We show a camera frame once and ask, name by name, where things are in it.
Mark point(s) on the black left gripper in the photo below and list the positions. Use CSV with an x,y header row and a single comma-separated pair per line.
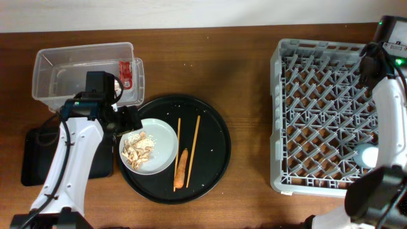
x,y
130,121

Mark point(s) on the red snack wrapper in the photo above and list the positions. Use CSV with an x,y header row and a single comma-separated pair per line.
x,y
125,72

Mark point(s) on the light blue cup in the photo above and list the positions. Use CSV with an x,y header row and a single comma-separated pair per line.
x,y
366,155

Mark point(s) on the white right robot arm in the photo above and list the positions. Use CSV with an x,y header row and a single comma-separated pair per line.
x,y
378,199

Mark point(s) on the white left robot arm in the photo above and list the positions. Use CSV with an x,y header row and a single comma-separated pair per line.
x,y
84,121

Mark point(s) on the clear plastic waste bin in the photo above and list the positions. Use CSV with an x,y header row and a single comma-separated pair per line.
x,y
60,73

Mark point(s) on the grey dishwasher rack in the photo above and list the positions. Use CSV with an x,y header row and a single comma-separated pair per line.
x,y
320,114

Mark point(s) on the peanut shells and rice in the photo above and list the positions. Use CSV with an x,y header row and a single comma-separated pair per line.
x,y
137,149

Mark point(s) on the grey plate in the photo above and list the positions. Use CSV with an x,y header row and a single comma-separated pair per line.
x,y
164,152

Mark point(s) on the left wooden chopstick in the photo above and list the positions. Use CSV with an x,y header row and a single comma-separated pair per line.
x,y
177,152

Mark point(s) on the wooden chopstick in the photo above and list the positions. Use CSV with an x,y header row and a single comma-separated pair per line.
x,y
193,150
177,152

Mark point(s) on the right wooden chopstick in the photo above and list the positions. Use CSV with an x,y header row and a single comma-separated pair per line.
x,y
193,150

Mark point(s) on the orange carrot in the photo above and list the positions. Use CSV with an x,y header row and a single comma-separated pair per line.
x,y
181,170

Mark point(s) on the round black serving tray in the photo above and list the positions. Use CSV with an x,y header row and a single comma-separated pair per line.
x,y
212,153

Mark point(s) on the black rectangular tray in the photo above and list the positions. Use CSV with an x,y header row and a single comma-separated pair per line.
x,y
39,151

